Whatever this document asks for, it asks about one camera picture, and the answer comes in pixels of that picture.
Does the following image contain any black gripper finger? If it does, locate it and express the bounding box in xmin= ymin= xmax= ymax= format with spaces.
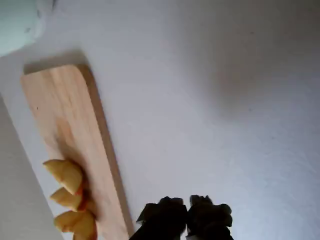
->
xmin=128 ymin=196 xmax=189 ymax=240
xmin=186 ymin=194 xmax=235 ymax=240

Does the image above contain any yellow apple slice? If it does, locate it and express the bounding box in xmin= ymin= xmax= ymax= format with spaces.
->
xmin=53 ymin=210 xmax=98 ymax=240
xmin=49 ymin=186 xmax=85 ymax=213
xmin=42 ymin=159 xmax=84 ymax=196

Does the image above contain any wooden cutting board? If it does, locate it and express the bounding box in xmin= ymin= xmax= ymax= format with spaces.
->
xmin=19 ymin=63 xmax=136 ymax=240

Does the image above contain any white bowl with butterfly print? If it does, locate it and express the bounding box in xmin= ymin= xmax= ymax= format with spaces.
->
xmin=0 ymin=0 xmax=47 ymax=57

